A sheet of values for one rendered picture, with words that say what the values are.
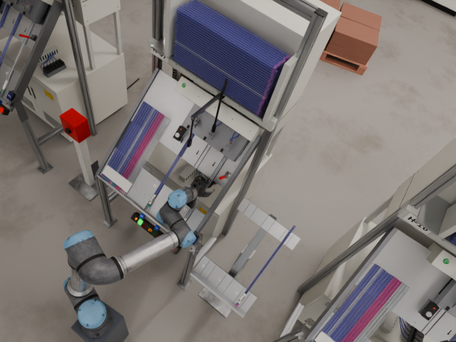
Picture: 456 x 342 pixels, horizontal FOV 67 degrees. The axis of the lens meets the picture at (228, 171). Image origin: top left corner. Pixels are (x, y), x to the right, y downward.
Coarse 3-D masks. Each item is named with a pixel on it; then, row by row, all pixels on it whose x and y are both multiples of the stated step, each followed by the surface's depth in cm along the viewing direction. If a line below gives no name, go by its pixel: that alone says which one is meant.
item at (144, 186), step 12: (144, 168) 194; (144, 180) 194; (156, 180) 192; (132, 192) 196; (144, 192) 194; (168, 192) 190; (144, 204) 194; (156, 204) 192; (192, 216) 187; (168, 228) 191; (192, 228) 187
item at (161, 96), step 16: (160, 80) 189; (160, 96) 189; (176, 96) 187; (160, 112) 190; (176, 112) 187; (176, 128) 187; (176, 144) 188; (192, 144) 185; (192, 160) 185; (208, 160) 183; (240, 160) 178; (208, 176) 183
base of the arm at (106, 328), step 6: (108, 312) 172; (108, 318) 169; (108, 324) 170; (84, 330) 167; (96, 330) 164; (102, 330) 168; (108, 330) 171; (90, 336) 168; (96, 336) 169; (102, 336) 171
